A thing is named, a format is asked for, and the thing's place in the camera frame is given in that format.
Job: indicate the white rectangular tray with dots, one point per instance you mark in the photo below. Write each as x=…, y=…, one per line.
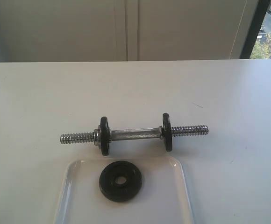
x=162, y=199

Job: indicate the chrome dumbbell bar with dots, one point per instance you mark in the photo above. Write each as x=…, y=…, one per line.
x=136, y=134

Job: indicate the black window frame post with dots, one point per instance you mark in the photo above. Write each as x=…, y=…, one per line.
x=254, y=28

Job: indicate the black weight plate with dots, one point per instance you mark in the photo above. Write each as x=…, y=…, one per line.
x=167, y=135
x=120, y=181
x=104, y=136

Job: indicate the chrome spinlock collar nut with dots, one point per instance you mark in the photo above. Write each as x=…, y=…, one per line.
x=97, y=137

